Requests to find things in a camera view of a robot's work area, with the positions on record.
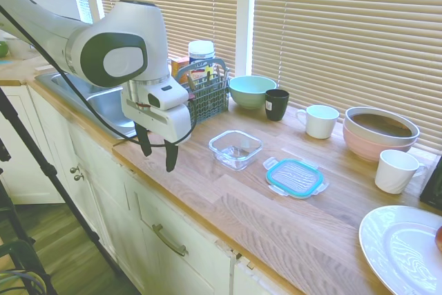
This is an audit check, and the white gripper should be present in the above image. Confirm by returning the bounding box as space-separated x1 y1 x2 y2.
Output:
121 97 193 173

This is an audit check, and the clear lid with teal rim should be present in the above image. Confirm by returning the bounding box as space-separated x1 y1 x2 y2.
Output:
262 157 329 200

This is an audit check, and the clear glass food container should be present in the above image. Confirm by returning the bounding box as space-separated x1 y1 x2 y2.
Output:
208 129 264 171

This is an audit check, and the grey plastic cutlery basket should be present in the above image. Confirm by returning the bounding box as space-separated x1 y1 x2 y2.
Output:
175 58 231 125

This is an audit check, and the stainless steel sink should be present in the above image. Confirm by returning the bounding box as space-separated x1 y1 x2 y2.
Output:
34 70 139 140

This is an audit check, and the white kitchen cabinet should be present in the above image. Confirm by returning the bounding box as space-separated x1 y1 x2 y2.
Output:
0 84 301 295

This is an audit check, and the small orange box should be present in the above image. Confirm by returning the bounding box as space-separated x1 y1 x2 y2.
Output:
171 58 191 77

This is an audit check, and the white wipes canister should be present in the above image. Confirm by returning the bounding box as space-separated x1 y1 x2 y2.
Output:
188 40 217 84

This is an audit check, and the mint green bowl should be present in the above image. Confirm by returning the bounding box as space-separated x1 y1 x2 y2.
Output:
228 75 278 110

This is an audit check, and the black cup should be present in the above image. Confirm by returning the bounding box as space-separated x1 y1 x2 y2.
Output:
265 88 290 122

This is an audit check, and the white mug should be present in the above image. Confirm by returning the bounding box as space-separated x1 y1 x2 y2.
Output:
374 149 428 195
296 104 340 140

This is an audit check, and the pink bowl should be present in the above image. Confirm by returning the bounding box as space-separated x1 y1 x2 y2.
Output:
343 124 417 163

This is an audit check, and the wide beige window blind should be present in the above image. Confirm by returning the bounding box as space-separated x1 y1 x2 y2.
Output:
251 0 442 153

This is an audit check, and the white plate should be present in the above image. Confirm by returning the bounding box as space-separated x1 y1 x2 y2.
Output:
358 204 442 295

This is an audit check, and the small black countertop appliance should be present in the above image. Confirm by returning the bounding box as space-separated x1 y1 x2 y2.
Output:
419 156 442 211

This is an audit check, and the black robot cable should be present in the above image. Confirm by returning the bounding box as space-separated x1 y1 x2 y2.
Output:
0 4 198 149

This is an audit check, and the silver bar cabinet handle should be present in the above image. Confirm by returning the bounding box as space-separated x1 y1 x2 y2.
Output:
151 224 189 258

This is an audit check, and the black camera tripod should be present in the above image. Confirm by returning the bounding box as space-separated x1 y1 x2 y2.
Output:
0 86 118 295

